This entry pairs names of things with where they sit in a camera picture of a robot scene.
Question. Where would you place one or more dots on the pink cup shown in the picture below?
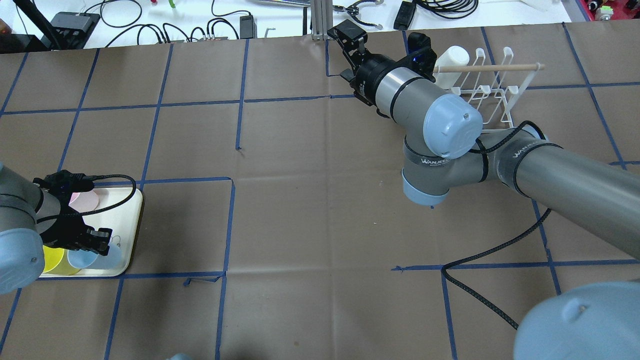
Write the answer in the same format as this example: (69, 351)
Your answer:
(84, 202)

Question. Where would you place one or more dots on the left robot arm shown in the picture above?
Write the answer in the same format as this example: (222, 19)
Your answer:
(35, 214)

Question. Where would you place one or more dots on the yellow cup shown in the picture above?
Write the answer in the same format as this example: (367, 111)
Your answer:
(57, 262)

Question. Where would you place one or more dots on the aluminium frame post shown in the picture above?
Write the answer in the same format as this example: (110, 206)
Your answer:
(321, 19)

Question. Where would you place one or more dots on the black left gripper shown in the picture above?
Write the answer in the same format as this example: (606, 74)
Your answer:
(59, 231)

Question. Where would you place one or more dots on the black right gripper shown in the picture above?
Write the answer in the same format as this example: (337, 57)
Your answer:
(371, 73)

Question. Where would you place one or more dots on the white wire cup rack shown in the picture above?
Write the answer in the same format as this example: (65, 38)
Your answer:
(493, 89)

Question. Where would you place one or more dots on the white ikea cup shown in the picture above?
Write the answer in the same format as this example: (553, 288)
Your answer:
(455, 56)

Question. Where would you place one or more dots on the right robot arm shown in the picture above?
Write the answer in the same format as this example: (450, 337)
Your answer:
(445, 146)

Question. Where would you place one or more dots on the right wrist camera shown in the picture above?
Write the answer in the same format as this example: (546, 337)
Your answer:
(349, 36)

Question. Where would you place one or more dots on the cream plastic tray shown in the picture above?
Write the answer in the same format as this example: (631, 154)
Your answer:
(122, 220)

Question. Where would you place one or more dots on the light blue cup near base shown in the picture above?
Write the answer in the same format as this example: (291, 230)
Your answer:
(83, 259)

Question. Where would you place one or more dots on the black power adapter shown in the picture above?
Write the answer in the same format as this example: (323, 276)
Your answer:
(405, 15)

